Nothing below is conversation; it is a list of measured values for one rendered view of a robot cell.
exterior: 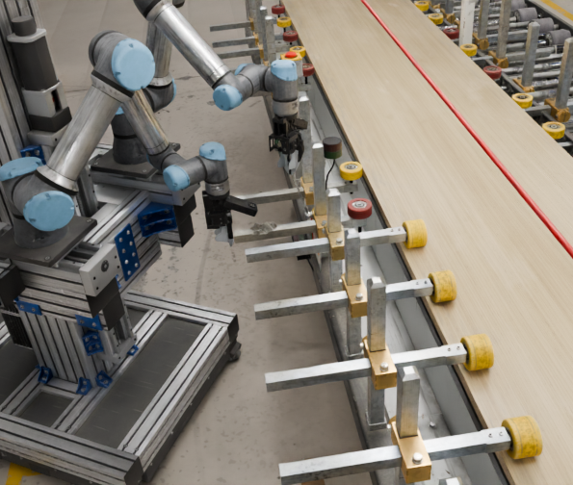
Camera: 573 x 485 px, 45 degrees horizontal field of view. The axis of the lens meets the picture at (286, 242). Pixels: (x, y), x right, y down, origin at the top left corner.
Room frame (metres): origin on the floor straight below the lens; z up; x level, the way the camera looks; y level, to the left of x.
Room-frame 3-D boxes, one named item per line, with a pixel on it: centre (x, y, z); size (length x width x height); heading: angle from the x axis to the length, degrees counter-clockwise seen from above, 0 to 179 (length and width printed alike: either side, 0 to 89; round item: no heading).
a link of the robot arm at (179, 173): (1.81, 0.29, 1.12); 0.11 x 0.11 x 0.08; 34
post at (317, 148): (1.91, -0.12, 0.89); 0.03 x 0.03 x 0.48; 5
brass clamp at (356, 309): (1.39, -0.17, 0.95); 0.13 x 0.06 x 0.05; 5
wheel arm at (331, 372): (1.13, -0.17, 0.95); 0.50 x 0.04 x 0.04; 95
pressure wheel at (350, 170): (2.14, -0.25, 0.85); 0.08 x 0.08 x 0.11
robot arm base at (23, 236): (1.67, 0.69, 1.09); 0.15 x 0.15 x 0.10
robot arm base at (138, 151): (2.12, 0.48, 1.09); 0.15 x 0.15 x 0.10
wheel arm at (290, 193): (2.12, -0.06, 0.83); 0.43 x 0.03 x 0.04; 95
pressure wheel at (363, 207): (1.89, -0.25, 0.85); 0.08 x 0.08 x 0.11
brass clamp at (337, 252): (1.64, -0.15, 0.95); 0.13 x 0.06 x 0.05; 5
